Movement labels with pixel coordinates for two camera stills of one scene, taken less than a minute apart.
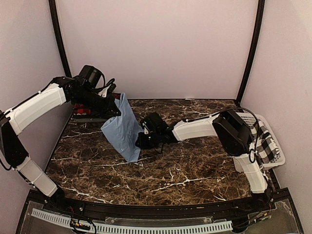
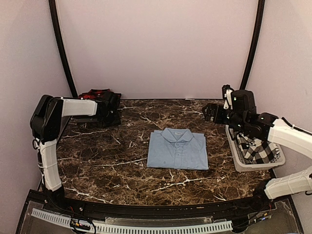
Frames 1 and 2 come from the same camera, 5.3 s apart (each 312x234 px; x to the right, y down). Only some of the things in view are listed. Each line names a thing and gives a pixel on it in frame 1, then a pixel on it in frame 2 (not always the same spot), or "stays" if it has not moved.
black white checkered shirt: x=263 y=145 stays
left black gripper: x=106 y=111 -> x=116 y=121
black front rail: x=138 y=211 stays
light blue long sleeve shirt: x=123 y=131 -> x=177 y=148
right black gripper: x=142 y=144 -> x=208 y=115
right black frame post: x=260 y=20 stays
